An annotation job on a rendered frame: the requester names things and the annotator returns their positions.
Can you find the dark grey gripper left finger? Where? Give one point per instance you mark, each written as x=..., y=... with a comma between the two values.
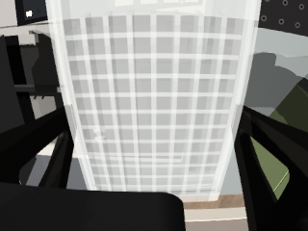
x=21, y=144

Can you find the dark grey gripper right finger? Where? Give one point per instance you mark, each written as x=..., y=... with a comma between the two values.
x=290, y=146

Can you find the black perforated breadboard table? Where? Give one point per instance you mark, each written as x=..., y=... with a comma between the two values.
x=290, y=16

